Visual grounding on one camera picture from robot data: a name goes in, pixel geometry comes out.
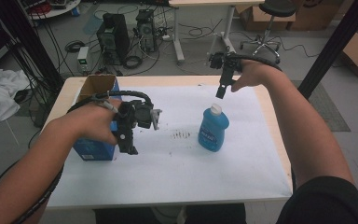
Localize person's black shirt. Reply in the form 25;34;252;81
275;175;358;224

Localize black computer tower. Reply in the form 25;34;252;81
95;12;131;66

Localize blue cardboard box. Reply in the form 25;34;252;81
72;74;121;161

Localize blue bottle with white cap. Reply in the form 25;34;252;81
198;103;230;153

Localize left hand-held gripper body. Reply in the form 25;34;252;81
115;100;163;135

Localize black stand with cables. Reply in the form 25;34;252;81
0;0;65;94

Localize white cloth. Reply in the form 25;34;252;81
0;68;31;125

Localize coiled black cable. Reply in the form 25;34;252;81
122;54;145;70
64;39;86;53

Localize hand-held gripper black cable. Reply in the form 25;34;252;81
235;53;282;73
0;90;155;224

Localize person's black pants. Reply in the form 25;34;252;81
92;203;247;224

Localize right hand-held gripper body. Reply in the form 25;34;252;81
209;50;242;77

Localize black metal post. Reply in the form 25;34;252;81
296;0;358;100

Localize round white table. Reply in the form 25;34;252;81
27;0;82;21

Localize left hand-held gripper black cable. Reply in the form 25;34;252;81
0;90;155;224

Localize white power supply unit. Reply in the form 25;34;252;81
76;46;90;75

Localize grey floor mat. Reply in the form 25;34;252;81
292;79;352;133

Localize person's left hand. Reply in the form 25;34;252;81
73;98;123;147

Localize person's right hand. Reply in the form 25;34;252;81
230;59;278;93

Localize black stool chair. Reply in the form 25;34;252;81
240;0;298;65

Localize white paper sheet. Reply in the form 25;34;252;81
47;84;293;209

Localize white-legged wooden desk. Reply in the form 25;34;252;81
168;0;266;65

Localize grey computer tower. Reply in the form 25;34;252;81
135;8;158;53

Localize right hand-held gripper black cable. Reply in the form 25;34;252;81
235;53;282;73

